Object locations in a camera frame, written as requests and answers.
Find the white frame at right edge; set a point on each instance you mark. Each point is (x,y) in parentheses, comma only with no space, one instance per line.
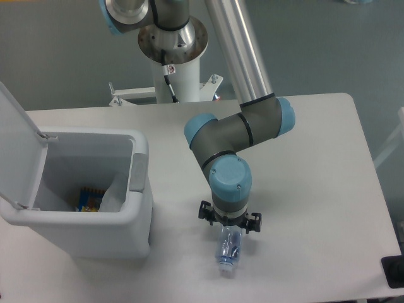
(391,142)

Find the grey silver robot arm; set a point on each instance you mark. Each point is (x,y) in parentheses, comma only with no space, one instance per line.
(174,41)

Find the black device at table edge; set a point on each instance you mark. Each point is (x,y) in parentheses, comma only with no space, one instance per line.
(393,270)

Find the white plastic wrapper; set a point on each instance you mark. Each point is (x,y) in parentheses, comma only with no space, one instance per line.
(115,195)

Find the white plastic trash can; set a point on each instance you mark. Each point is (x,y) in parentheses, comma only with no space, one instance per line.
(91,157)

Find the crushed clear plastic bottle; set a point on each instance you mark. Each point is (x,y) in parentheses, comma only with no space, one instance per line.
(228,251)

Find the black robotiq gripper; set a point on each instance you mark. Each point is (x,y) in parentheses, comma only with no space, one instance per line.
(249,222)

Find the white right base bracket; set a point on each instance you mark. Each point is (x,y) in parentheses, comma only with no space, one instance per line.
(208,90)

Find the white trash can lid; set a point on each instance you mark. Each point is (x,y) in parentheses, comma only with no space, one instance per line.
(23,155)

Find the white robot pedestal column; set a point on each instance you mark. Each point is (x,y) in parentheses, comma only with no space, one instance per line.
(185,82)

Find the white base bracket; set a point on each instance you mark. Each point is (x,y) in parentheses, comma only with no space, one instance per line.
(121,97)
(208,90)

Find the white left base bracket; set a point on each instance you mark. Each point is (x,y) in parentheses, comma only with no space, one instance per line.
(121,97)

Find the blue yellow snack packet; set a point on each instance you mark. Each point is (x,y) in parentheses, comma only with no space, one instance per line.
(90,199)

